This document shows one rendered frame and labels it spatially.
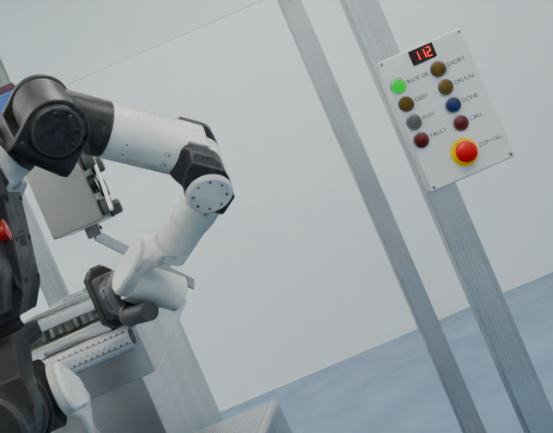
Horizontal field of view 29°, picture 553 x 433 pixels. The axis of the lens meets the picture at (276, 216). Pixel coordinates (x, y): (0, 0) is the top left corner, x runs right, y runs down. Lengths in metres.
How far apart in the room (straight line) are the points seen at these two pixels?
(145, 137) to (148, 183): 3.72
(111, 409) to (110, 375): 0.13
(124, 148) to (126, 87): 3.75
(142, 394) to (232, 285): 3.12
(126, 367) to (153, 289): 0.33
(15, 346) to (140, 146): 0.36
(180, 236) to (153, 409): 0.58
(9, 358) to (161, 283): 0.42
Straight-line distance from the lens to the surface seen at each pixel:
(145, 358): 2.18
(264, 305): 5.38
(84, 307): 2.20
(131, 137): 1.67
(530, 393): 2.16
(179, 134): 1.70
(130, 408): 2.30
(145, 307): 1.88
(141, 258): 1.85
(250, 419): 0.68
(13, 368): 1.55
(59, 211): 2.14
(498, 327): 2.12
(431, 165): 2.02
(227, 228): 5.35
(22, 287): 1.61
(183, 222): 1.80
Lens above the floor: 0.99
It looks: 2 degrees down
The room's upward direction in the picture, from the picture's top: 23 degrees counter-clockwise
